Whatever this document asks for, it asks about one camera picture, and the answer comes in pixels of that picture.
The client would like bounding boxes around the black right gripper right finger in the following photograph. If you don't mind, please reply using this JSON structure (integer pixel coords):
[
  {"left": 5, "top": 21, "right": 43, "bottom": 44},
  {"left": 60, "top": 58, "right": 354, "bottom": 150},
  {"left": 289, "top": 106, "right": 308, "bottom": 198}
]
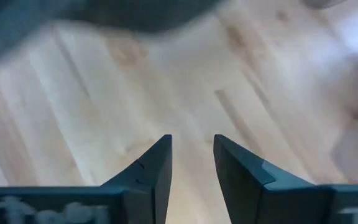
[{"left": 213, "top": 134, "right": 358, "bottom": 224}]

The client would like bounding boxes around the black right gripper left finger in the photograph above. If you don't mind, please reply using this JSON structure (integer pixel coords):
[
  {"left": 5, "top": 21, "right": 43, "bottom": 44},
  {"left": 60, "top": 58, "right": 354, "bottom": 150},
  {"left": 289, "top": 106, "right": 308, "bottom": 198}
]
[{"left": 0, "top": 134, "right": 173, "bottom": 224}]

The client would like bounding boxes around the dark grey baseball cap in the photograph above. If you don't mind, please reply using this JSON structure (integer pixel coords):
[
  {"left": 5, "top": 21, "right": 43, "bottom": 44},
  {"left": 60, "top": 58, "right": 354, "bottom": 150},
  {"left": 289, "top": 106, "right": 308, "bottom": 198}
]
[{"left": 0, "top": 0, "right": 225, "bottom": 68}]

